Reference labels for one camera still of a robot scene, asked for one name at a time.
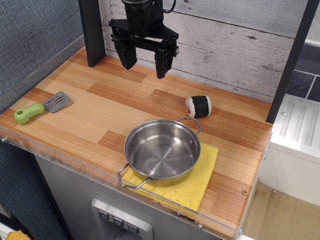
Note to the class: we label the dark vertical post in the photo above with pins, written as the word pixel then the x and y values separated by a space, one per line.
pixel 299 41
pixel 92 31

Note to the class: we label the dark right vertical post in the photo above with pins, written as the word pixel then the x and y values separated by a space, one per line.
pixel 299 41

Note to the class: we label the green handled grey spatula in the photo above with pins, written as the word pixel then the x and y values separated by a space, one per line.
pixel 52 104

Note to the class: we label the black and white plush ball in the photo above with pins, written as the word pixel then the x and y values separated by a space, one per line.
pixel 198 106

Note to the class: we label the yellow object bottom left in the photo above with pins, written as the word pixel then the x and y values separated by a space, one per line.
pixel 17 235

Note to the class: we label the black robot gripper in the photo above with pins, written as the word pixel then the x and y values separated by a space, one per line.
pixel 143 27

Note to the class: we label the stainless steel pot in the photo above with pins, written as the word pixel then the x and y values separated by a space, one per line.
pixel 164 151

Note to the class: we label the grey dispenser panel with buttons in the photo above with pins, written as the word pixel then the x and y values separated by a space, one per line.
pixel 113 223

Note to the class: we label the yellow cloth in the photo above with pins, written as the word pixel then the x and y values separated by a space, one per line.
pixel 190 192

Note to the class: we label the clear acrylic table edge guard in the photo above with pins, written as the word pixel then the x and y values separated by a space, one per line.
pixel 74 183

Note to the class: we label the white ribbed sink drainboard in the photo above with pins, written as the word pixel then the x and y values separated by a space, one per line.
pixel 297 125

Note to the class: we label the dark left vertical post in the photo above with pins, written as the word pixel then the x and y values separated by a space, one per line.
pixel 92 31

